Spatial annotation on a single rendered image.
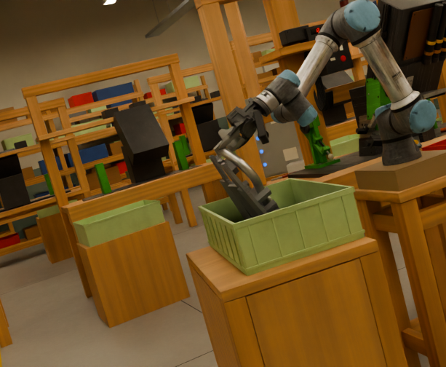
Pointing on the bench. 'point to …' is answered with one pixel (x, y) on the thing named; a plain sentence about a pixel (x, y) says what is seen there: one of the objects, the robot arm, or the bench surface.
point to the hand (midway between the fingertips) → (224, 150)
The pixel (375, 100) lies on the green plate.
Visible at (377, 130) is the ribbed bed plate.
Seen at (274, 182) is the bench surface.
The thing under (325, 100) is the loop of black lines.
